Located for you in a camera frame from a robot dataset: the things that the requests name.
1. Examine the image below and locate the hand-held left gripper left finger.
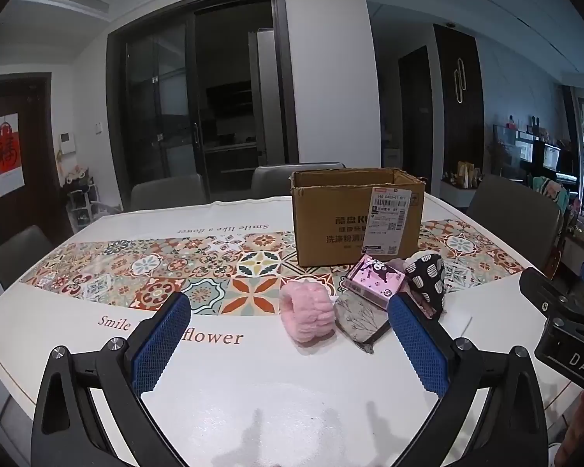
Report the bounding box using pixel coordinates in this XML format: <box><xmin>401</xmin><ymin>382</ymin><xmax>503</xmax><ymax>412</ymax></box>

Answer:
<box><xmin>30</xmin><ymin>292</ymin><xmax>192</xmax><ymax>467</ymax></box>

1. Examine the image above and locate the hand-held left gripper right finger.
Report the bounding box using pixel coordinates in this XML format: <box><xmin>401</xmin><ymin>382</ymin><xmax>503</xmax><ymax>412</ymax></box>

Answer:
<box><xmin>387</xmin><ymin>294</ymin><xmax>551</xmax><ymax>467</ymax></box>

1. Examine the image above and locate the grey floral pouch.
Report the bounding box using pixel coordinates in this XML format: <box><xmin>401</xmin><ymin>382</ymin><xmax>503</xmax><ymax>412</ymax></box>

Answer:
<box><xmin>334</xmin><ymin>292</ymin><xmax>392</xmax><ymax>354</ymax></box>

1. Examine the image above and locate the black white patterned pouch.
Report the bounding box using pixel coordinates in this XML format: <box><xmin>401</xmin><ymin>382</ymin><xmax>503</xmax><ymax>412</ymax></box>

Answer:
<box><xmin>403</xmin><ymin>250</ymin><xmax>446</xmax><ymax>321</ymax></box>

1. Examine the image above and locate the pink tissue pack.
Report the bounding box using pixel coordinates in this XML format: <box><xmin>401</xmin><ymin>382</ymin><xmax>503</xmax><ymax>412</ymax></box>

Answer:
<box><xmin>345</xmin><ymin>254</ymin><xmax>407</xmax><ymax>308</ymax></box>

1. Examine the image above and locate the pink fluffy headband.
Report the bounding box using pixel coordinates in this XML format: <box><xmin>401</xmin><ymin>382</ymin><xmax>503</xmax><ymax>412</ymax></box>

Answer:
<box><xmin>278</xmin><ymin>281</ymin><xmax>336</xmax><ymax>347</ymax></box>

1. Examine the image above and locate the brown cardboard box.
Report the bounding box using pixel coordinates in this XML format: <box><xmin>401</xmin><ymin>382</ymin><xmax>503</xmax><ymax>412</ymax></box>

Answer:
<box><xmin>290</xmin><ymin>167</ymin><xmax>426</xmax><ymax>267</ymax></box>

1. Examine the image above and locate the person's right hand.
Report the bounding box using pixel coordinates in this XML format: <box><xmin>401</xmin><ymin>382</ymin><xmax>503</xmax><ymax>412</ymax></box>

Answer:
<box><xmin>554</xmin><ymin>390</ymin><xmax>584</xmax><ymax>467</ymax></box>

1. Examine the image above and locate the grey dining chair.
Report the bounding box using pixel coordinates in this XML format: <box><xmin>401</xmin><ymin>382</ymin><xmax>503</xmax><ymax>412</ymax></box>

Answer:
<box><xmin>250</xmin><ymin>162</ymin><xmax>346</xmax><ymax>199</ymax></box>
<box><xmin>0</xmin><ymin>226</ymin><xmax>54</xmax><ymax>290</ymax></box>
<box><xmin>467</xmin><ymin>174</ymin><xmax>565</xmax><ymax>273</ymax></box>
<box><xmin>130</xmin><ymin>174</ymin><xmax>208</xmax><ymax>212</ymax></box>

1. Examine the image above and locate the low white cabinet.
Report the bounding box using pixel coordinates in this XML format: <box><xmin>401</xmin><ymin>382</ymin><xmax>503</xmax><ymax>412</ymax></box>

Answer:
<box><xmin>440</xmin><ymin>177</ymin><xmax>482</xmax><ymax>215</ymax></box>

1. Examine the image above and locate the cluttered display cabinet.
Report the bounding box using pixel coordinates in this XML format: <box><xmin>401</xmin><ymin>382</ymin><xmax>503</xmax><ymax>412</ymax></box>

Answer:
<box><xmin>489</xmin><ymin>117</ymin><xmax>584</xmax><ymax>249</ymax></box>

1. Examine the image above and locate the small shoe rack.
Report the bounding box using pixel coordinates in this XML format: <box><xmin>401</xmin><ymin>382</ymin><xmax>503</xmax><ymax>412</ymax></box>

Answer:
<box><xmin>63</xmin><ymin>168</ymin><xmax>100</xmax><ymax>234</ymax></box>

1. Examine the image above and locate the dark interior door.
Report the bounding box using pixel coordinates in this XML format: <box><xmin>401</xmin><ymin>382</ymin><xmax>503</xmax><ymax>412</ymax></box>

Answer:
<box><xmin>398</xmin><ymin>46</ymin><xmax>443</xmax><ymax>195</ymax></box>

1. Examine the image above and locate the dark wooden door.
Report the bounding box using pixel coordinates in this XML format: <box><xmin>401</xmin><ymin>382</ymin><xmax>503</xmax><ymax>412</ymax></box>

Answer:
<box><xmin>0</xmin><ymin>73</ymin><xmax>74</xmax><ymax>249</ymax></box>

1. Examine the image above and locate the dark sliding glass door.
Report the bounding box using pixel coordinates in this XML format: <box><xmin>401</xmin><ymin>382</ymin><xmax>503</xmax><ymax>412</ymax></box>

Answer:
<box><xmin>106</xmin><ymin>0</ymin><xmax>300</xmax><ymax>212</ymax></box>

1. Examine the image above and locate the dark wall panel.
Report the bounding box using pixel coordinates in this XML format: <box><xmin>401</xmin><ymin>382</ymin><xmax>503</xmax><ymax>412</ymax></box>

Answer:
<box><xmin>433</xmin><ymin>24</ymin><xmax>485</xmax><ymax>190</ymax></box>

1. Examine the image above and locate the gold wall decoration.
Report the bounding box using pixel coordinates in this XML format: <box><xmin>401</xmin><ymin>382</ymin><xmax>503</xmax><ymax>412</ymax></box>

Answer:
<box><xmin>454</xmin><ymin>58</ymin><xmax>468</xmax><ymax>105</ymax></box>

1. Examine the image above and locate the red wall poster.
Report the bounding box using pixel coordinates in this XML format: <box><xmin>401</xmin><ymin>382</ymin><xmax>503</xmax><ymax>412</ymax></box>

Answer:
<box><xmin>0</xmin><ymin>113</ymin><xmax>26</xmax><ymax>198</ymax></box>

